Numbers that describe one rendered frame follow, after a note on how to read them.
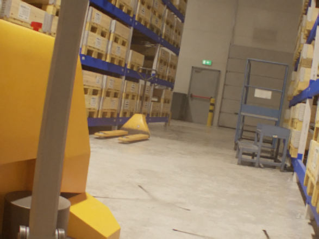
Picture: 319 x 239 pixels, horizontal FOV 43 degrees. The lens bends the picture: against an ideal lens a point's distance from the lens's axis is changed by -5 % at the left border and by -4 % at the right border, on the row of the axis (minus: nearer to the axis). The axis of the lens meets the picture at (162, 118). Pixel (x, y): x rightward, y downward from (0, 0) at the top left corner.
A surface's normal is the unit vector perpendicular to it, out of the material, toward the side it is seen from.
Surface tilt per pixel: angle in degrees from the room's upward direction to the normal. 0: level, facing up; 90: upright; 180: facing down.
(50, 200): 90
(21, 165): 90
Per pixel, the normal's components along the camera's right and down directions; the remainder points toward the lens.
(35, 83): 0.96, -0.12
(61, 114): 0.36, 0.10
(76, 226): -0.25, 0.00
